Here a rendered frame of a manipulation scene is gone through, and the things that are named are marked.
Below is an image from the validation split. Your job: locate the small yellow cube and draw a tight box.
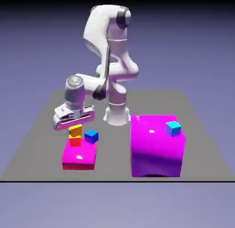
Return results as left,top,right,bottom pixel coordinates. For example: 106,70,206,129
67,124,83,139

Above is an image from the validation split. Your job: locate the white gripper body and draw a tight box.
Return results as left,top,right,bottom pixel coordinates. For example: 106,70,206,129
53,111,95,131

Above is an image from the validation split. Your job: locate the small red cube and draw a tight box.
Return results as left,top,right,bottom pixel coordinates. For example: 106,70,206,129
69,137,82,147

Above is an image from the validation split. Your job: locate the small cyan cube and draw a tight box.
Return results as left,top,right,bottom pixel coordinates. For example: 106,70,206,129
165,121,182,137

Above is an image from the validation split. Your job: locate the large flat magenta box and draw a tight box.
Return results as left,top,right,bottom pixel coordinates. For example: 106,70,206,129
61,137,98,171

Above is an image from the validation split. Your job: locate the small blue cube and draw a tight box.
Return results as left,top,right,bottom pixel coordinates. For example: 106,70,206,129
84,129,99,144

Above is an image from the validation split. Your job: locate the large tall magenta box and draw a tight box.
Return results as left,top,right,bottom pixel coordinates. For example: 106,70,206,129
130,114,186,178

